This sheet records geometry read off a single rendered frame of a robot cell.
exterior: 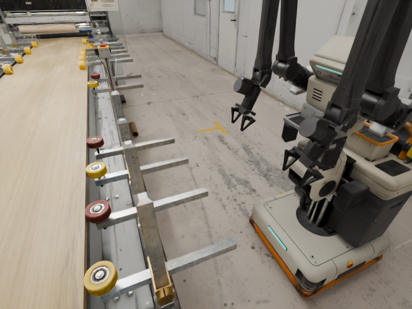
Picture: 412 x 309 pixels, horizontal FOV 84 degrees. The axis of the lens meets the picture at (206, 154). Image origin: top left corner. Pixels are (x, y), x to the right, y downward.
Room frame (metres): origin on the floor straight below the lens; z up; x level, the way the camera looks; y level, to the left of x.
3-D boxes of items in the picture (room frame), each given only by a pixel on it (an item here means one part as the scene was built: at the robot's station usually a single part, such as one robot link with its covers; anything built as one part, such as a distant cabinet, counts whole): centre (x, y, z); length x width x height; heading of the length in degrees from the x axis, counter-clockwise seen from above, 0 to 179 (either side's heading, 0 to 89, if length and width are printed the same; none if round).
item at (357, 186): (0.90, -0.62, 0.68); 0.28 x 0.27 x 0.25; 23
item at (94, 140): (1.01, 0.57, 0.85); 0.08 x 0.08 x 0.11
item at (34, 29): (4.37, 2.41, 1.05); 1.43 x 0.12 x 0.12; 113
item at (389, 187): (1.05, -0.84, 0.59); 0.55 x 0.34 x 0.83; 23
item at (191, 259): (0.39, 0.10, 0.81); 0.43 x 0.03 x 0.04; 113
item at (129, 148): (0.57, 0.23, 0.92); 0.04 x 0.04 x 0.48; 23
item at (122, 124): (0.80, 0.32, 0.88); 0.04 x 0.04 x 0.48; 23
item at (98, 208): (0.55, 0.38, 0.85); 0.08 x 0.08 x 0.11
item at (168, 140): (1.08, 0.39, 0.81); 0.43 x 0.03 x 0.04; 113
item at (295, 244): (1.02, -0.75, 0.16); 0.67 x 0.64 x 0.25; 113
